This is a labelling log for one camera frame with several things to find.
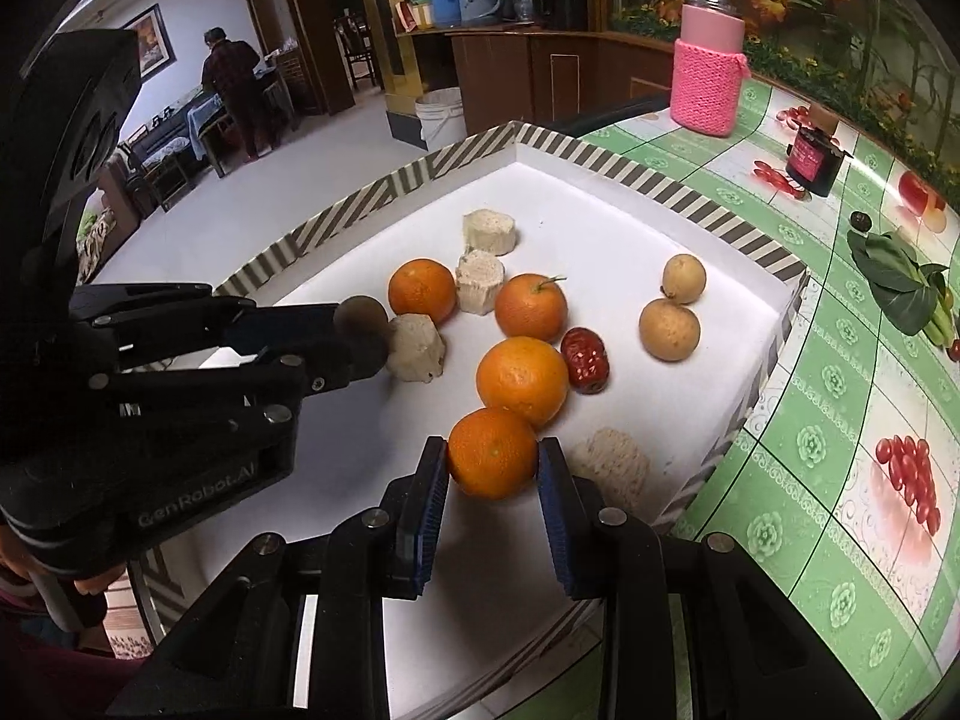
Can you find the framed wall painting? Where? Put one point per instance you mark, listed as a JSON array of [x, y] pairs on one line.
[[155, 47]]

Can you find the pink knit sleeved jar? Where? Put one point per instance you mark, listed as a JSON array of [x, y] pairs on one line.
[[709, 67]]

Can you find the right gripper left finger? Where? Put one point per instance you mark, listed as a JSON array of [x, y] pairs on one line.
[[406, 546]]

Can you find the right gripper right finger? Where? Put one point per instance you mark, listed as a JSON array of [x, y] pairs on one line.
[[577, 523]]

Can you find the small dark round fruit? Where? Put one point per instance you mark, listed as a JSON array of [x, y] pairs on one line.
[[861, 222]]

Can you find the person in background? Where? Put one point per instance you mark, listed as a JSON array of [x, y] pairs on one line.
[[229, 70]]

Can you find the wooden cabinet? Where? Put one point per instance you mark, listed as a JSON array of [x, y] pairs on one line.
[[540, 76]]

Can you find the operator left hand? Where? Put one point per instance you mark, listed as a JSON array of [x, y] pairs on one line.
[[20, 561]]

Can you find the red jujube date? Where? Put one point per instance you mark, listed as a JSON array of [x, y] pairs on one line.
[[586, 360]]

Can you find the white plastic bucket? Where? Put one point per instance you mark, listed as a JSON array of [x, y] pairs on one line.
[[441, 117]]

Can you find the black tea canister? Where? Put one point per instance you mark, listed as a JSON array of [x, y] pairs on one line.
[[816, 156]]

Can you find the brown kiwi fruit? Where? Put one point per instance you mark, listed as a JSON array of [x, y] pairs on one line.
[[361, 315]]

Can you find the bok choy left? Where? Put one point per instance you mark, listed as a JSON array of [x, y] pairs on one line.
[[911, 295]]

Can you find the brown round pear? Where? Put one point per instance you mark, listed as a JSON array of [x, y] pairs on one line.
[[669, 331]]

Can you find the small tangerine with stem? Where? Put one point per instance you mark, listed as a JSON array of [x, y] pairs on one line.
[[532, 305]]

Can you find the large orange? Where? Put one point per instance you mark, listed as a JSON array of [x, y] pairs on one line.
[[526, 376]]

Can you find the striped white tray box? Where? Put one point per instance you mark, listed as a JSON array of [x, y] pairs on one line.
[[607, 225]]

